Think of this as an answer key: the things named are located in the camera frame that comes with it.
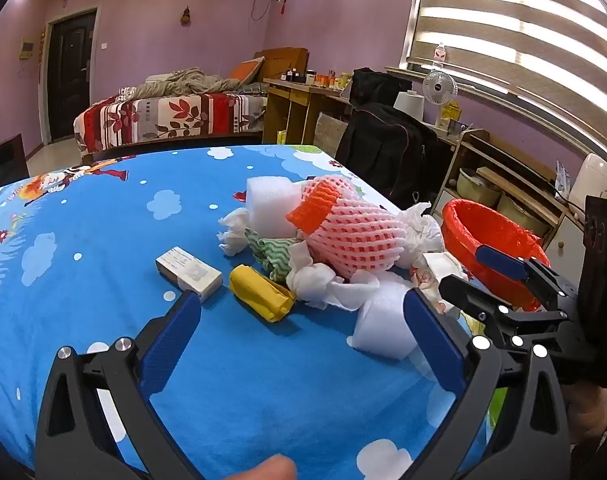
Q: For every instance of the white cylindrical container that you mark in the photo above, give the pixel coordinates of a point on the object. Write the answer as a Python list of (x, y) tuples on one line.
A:
[(409, 106)]

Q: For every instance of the bed with red floral cover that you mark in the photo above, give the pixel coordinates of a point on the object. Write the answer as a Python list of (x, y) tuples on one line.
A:
[(183, 115)]

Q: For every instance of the wooden board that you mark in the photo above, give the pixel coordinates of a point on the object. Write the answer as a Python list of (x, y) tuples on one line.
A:
[(503, 182)]

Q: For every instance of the small dark box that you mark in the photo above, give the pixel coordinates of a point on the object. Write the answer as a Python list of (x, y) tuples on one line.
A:
[(456, 127)]

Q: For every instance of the red lined plastic bin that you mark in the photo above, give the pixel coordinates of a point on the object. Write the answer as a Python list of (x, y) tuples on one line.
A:
[(483, 230)]

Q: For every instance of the yellow wrapper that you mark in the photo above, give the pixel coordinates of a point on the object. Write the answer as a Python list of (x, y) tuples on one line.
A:
[(256, 290)]

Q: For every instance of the white rice cooker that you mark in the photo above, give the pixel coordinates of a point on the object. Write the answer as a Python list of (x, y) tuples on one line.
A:
[(598, 180)]

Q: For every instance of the orange foam fruit net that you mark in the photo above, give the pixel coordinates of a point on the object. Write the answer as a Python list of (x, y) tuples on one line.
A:
[(313, 205)]

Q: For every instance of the striped window blind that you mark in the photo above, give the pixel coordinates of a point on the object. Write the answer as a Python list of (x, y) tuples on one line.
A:
[(508, 20)]

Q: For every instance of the blue cartoon printed tablecloth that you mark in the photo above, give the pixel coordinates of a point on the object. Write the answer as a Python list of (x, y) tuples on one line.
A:
[(108, 260)]

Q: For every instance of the wooden headboard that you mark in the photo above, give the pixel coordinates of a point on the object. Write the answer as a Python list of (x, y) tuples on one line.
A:
[(288, 62)]

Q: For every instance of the person's right forearm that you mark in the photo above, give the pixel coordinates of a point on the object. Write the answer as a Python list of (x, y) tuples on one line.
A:
[(601, 460)]

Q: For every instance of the white foam sheet roll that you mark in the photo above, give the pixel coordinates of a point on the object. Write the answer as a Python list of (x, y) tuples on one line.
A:
[(383, 320)]

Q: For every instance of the black duffel bag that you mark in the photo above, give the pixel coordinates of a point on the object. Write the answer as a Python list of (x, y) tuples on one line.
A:
[(373, 87)]

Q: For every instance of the dark brown door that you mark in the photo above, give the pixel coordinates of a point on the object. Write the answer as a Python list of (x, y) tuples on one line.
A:
[(70, 75)]

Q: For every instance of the wooden cabinet with white drawers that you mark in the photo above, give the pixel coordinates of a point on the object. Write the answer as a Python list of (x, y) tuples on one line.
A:
[(568, 250)]

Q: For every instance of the person's left hand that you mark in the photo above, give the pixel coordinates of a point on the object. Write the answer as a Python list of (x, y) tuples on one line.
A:
[(263, 470)]

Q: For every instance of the beige crumpled blanket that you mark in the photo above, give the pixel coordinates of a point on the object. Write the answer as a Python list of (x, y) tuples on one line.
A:
[(183, 82)]

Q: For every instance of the white crumpled printed packet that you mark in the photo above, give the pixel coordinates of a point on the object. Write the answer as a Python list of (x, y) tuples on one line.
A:
[(433, 270)]

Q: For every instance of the orange pillow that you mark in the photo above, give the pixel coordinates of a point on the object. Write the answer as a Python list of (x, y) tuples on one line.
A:
[(246, 70)]

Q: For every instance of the red wall decoration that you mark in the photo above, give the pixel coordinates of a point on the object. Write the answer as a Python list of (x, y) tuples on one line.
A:
[(41, 45)]

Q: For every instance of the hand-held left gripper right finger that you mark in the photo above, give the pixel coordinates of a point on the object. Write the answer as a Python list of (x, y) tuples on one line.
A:
[(433, 345)]

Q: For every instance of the gourd wall ornament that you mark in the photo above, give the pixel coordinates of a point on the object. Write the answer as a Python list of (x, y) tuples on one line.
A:
[(186, 16)]

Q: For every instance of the white foam block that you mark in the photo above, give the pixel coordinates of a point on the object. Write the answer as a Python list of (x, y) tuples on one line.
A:
[(271, 205)]

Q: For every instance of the row of small bottles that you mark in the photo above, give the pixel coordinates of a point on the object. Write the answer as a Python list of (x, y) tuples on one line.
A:
[(323, 79)]

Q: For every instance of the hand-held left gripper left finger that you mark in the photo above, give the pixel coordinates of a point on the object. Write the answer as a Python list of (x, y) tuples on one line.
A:
[(173, 340)]

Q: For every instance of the beige woven panel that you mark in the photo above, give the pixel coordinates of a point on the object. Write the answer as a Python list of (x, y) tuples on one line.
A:
[(331, 132)]

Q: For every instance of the yellow carton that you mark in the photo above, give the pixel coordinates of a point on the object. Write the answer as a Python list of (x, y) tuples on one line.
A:
[(451, 110)]

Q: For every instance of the yellow bag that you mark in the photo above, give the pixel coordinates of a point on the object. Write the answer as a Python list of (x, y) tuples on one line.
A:
[(282, 136)]

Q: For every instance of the small white cardboard box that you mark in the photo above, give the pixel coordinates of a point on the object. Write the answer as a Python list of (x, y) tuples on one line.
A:
[(188, 270)]

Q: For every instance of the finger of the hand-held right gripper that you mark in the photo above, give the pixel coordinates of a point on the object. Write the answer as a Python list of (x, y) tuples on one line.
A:
[(463, 292), (503, 262)]

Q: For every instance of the large black bag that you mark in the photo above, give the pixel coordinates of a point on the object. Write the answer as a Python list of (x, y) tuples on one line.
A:
[(383, 150)]

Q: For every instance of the wooden desk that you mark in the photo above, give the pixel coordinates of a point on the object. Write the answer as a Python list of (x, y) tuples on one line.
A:
[(288, 105)]

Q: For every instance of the white tissue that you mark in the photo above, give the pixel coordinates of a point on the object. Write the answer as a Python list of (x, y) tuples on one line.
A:
[(353, 290), (308, 277), (423, 240), (233, 232)]

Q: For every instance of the person's right hand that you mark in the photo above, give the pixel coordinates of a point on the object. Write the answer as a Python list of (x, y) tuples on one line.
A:
[(586, 410)]

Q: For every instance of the beige lidded pot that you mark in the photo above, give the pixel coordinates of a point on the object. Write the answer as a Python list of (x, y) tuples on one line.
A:
[(476, 187), (518, 207)]

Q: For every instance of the white desk fan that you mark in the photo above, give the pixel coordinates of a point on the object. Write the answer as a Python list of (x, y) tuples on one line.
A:
[(439, 87)]

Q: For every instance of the blue and white plastic packet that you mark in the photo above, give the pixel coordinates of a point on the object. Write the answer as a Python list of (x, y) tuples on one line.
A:
[(562, 177)]

